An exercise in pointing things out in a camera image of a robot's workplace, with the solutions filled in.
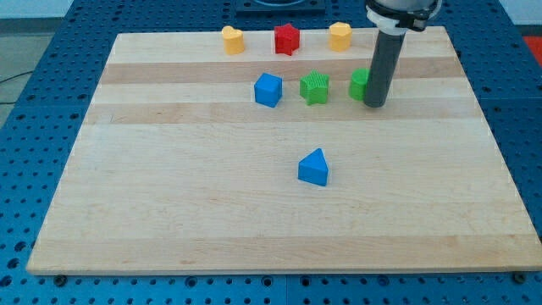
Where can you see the blue cube block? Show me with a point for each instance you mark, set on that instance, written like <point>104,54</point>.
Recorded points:
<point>268,90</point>

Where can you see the red star block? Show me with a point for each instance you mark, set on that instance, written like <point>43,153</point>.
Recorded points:
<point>286,39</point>

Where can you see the wooden board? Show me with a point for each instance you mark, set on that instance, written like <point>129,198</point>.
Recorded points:
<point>177,170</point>

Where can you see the green star block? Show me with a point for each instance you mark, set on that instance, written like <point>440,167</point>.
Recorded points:
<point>314,87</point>

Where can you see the yellow hexagon block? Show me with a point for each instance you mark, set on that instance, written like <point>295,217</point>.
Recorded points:
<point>340,36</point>

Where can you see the yellow heart block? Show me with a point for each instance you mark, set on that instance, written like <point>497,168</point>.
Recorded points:
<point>233,40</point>

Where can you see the blue triangle block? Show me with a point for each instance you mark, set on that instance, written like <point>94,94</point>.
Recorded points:
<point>313,168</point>

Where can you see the green cylinder block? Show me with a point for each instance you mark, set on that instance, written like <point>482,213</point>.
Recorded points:
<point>358,84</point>

